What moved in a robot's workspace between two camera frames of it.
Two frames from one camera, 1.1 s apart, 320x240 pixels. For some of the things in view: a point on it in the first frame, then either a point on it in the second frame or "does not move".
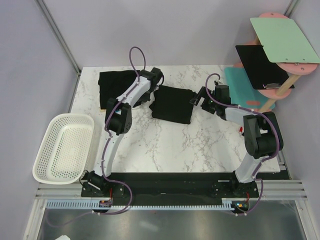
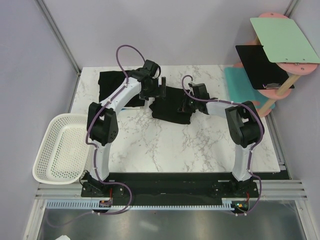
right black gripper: x=202 y=93 → x=184 y=107
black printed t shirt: x=172 y=104 does not move
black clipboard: x=263 y=74 does not move
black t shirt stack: x=112 y=84 does not move
